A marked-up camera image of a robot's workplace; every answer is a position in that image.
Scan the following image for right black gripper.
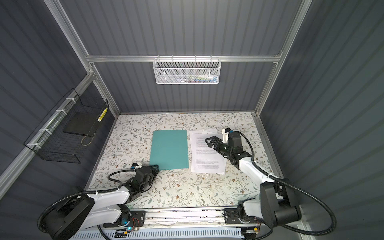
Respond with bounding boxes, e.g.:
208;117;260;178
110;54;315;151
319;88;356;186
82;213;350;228
206;136;233;157

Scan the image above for printed paper sheet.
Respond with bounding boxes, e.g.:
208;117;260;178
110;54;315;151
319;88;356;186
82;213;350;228
190;131;227;175
202;130;229;158

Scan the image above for teal paper folder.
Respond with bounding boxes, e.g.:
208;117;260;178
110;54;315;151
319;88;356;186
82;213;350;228
150;130;189;171

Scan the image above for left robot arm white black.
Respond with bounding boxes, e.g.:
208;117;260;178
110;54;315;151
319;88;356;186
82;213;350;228
37;163;159;240

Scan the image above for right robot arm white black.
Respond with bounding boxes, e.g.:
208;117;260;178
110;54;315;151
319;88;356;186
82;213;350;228
205;129;302;228

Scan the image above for pens in white basket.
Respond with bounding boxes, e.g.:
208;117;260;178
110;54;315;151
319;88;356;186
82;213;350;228
175;74;219;84

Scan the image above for yellow marker pen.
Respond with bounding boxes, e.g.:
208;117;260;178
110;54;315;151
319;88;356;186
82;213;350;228
97;108;108;122

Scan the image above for black flat pad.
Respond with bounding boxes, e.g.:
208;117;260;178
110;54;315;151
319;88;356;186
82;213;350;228
63;113;101;137

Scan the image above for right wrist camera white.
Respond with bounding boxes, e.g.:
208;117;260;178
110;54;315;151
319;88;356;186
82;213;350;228
222;128;232;144

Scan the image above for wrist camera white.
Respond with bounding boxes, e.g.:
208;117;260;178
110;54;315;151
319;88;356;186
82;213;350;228
130;163;142;171
222;128;232;144

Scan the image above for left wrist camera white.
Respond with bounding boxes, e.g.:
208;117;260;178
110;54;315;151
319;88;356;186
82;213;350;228
130;163;142;171

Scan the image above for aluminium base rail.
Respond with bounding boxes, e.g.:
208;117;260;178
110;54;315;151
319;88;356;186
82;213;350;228
64;205;305;230

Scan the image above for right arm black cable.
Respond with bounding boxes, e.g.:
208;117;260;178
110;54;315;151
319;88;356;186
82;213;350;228
236;130;337;236

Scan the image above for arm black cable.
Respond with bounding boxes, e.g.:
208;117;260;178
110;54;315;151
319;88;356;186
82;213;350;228
236;130;337;236
36;168;136;234

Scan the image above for white wire mesh basket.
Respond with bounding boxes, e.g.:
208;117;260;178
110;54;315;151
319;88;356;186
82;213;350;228
153;59;222;85

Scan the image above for white perforated cable tray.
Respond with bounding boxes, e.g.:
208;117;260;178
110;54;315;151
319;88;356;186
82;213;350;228
67;226;245;240

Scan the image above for black wire mesh basket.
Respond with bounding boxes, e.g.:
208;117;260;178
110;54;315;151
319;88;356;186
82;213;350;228
24;91;109;164

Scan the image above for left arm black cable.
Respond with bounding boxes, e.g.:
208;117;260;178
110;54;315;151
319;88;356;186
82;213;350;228
36;168;136;234

